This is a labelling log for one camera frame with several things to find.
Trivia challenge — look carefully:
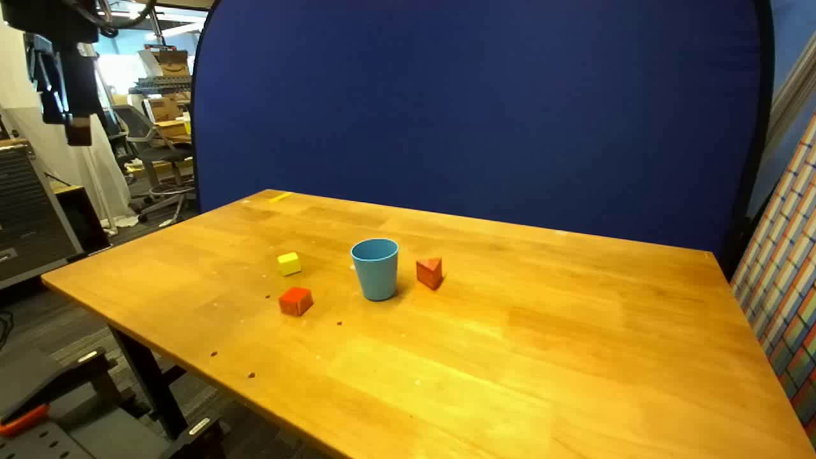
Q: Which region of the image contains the blue plastic cup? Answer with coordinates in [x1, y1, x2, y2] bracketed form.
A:
[351, 236, 403, 302]

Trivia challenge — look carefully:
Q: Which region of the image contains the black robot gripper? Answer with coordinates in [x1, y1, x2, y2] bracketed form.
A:
[0, 0, 102, 147]

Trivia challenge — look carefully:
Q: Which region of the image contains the black table leg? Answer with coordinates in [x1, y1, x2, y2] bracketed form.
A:
[108, 323, 191, 441]

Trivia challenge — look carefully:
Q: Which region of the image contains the metal shelf with boxes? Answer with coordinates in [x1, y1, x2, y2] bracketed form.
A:
[126, 43, 196, 213]

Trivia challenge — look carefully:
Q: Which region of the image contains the multicoloured checkered panel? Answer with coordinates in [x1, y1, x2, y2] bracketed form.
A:
[731, 111, 816, 428]

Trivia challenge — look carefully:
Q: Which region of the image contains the yellow wooden block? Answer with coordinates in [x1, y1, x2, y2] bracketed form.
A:
[275, 249, 307, 278]

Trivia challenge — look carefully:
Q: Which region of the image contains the blue fabric backdrop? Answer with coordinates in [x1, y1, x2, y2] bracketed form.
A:
[191, 0, 779, 275]

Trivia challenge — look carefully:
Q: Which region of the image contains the white hanging cloth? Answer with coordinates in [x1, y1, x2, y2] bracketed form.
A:
[0, 23, 142, 235]

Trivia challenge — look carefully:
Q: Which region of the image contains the black floor base frame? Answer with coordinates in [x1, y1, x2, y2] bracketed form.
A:
[0, 346, 226, 459]

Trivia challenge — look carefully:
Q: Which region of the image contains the black equipment box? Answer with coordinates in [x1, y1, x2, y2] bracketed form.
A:
[0, 137, 88, 290]

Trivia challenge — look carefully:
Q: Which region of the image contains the black cable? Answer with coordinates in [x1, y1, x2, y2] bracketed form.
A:
[88, 0, 162, 41]

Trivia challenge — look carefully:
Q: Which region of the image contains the orange-red triangular wooden block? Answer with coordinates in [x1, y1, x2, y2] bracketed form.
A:
[414, 254, 446, 292]

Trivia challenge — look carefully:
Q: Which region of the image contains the red handle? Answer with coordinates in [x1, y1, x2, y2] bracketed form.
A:
[0, 403, 52, 437]

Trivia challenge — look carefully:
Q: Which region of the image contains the red wooden cube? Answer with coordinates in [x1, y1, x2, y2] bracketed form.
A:
[279, 286, 316, 319]

